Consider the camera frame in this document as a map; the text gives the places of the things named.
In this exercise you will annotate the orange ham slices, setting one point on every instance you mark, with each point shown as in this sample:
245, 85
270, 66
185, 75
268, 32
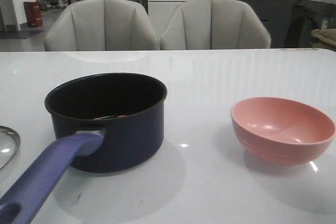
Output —
109, 117

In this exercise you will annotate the pink bowl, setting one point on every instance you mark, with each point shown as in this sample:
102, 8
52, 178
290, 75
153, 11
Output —
282, 131

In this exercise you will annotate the glass pot lid blue knob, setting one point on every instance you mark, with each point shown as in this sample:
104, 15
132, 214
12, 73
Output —
10, 143

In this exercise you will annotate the right grey armchair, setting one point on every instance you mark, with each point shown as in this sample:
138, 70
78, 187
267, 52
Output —
214, 24

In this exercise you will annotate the grey armchair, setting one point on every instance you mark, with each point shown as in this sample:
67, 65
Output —
102, 25
214, 24

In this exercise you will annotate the left grey armchair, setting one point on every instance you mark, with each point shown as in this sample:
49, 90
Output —
102, 25

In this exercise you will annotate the blue saucepan with handle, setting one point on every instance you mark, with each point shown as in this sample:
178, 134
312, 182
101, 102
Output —
96, 146

